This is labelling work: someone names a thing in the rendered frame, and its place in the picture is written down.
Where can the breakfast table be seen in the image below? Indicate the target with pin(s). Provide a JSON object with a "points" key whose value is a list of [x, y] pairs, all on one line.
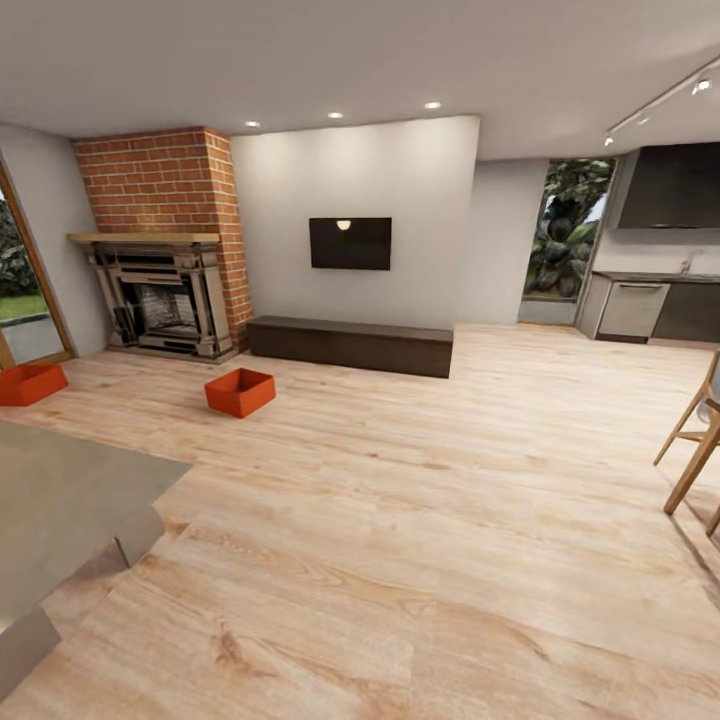
{"points": [[701, 456]]}

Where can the straight chair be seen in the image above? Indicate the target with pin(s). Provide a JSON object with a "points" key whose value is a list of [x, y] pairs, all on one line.
{"points": [[706, 414]]}

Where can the cabinet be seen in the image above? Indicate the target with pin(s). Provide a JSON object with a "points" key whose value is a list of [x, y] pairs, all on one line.
{"points": [[384, 347], [669, 186]]}

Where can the storage box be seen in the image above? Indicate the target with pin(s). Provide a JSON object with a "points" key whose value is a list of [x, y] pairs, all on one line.
{"points": [[240, 392], [27, 384]]}

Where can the wall mounted tv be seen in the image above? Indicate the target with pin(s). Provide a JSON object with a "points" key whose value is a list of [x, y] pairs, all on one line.
{"points": [[351, 243]]}

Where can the dishwasher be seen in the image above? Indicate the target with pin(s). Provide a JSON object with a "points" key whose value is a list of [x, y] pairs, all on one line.
{"points": [[631, 311]]}

